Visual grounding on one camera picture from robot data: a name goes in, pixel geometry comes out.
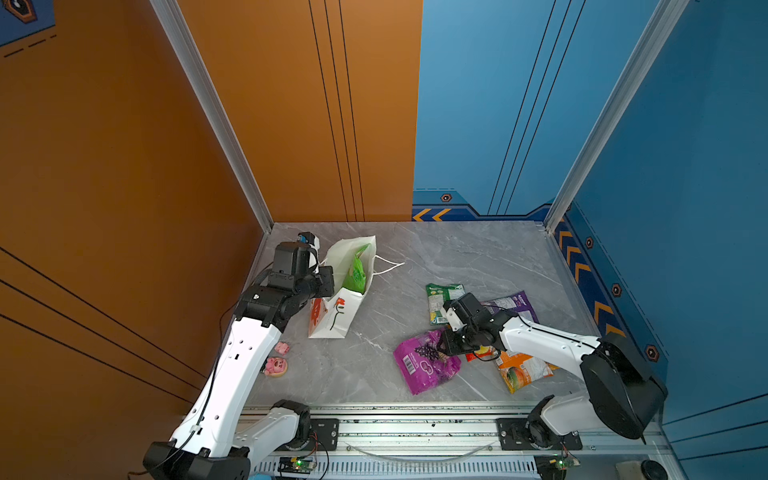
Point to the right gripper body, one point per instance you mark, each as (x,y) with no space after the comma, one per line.
(460,342)

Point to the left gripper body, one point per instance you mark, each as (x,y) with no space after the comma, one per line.
(319,285)

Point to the orange white snack bag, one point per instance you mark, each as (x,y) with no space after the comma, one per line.
(520,370)

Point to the white paper bag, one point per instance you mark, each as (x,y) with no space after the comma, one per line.
(332,317)

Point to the magenta grape snack bag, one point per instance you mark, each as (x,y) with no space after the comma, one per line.
(422,365)

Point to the green snack bag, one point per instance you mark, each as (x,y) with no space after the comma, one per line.
(356,277)

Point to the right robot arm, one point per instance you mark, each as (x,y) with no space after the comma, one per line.
(622,392)

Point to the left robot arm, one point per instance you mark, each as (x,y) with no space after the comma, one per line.
(205,445)

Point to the red yellow snack packet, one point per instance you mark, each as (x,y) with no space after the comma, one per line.
(485,354)

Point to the green white snack packet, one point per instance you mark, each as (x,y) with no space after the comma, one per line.
(437,296)

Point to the purple snack packet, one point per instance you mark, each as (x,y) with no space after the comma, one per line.
(517,301)

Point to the small pink block toy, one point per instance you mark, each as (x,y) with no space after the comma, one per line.
(282,348)

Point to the pink pig toy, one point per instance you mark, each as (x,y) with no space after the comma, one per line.
(275,367)

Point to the green circuit board right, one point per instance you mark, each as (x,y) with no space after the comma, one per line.
(555,467)

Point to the green circuit board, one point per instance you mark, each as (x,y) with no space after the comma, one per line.
(555,467)
(296,467)

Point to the green circuit board left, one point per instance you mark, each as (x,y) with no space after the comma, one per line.
(296,467)

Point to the black round knob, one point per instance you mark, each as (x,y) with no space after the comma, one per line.
(653,470)

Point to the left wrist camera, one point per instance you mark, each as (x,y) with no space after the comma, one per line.
(311,240)

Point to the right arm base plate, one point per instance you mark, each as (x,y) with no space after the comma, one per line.
(516,434)

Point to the aluminium frame rail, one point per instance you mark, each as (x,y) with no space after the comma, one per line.
(458,440)

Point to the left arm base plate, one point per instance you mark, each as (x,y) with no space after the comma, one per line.
(322,432)

